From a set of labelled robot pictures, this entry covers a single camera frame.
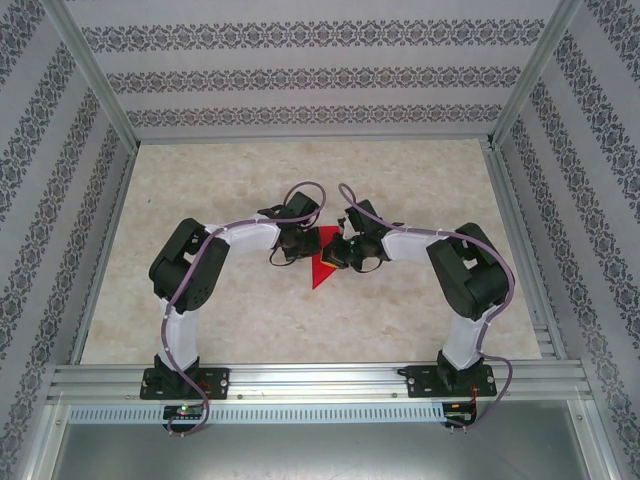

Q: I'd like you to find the red paper sheet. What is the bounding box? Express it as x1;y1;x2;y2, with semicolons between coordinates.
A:
307;225;346;291

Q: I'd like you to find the grey metal tray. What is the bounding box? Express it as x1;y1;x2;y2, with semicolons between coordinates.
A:
44;402;616;480

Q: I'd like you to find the right gripper black cable loop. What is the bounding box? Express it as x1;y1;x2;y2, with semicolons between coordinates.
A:
352;252;387;275

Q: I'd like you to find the aluminium frame cross beam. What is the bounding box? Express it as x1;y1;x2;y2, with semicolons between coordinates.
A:
134;132;496;146

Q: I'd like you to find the aluminium mounting rail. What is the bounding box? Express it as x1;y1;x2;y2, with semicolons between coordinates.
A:
47;362;594;404

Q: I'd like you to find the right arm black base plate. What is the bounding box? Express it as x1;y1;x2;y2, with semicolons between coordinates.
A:
407;364;496;400

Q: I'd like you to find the slotted grey cable duct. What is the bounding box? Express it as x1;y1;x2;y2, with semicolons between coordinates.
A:
67;402;446;424

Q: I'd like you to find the aluminium table side rail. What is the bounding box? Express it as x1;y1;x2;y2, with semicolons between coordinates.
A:
482;142;569;361
69;142;141;366

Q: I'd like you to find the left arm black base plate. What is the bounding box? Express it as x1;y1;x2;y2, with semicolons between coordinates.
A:
141;367;232;401

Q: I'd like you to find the aluminium frame post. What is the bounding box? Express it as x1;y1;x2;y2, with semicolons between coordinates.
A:
42;0;141;146
487;0;584;146

